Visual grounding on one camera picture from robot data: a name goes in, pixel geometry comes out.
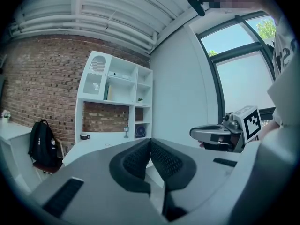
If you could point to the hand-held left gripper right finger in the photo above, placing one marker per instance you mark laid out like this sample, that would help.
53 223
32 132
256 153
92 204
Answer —
168 163

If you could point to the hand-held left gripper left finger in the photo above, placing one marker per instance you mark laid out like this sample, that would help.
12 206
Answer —
131 165

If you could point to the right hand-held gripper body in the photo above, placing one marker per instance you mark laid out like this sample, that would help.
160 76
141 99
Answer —
250 123

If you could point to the person's right forearm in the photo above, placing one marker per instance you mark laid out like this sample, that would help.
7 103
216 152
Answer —
269 129

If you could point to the small teal goblet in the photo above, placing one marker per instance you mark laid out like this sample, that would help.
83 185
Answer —
126 131

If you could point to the person's white printed shirt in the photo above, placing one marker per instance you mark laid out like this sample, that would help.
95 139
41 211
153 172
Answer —
284 97

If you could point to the black mug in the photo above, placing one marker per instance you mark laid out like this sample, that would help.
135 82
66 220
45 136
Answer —
84 136

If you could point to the small green plant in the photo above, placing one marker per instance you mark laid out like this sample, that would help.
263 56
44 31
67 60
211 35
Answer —
140 99

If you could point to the white shelf cabinet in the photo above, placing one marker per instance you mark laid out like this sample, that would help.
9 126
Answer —
122 95

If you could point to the green book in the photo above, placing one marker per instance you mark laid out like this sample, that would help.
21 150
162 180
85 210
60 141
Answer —
106 92

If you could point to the brown stool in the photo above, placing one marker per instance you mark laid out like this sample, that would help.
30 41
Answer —
47 169

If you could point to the black backpack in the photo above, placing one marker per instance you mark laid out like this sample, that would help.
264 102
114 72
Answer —
42 144

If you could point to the white side table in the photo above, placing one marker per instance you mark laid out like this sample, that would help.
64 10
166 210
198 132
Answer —
11 137

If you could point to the small flower pot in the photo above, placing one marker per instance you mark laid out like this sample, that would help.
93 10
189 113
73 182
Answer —
5 114

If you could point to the white ceiling pipes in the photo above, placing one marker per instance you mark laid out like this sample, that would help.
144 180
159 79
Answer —
93 24

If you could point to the black window frame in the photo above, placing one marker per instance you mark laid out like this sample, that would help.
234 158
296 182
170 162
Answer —
219 78

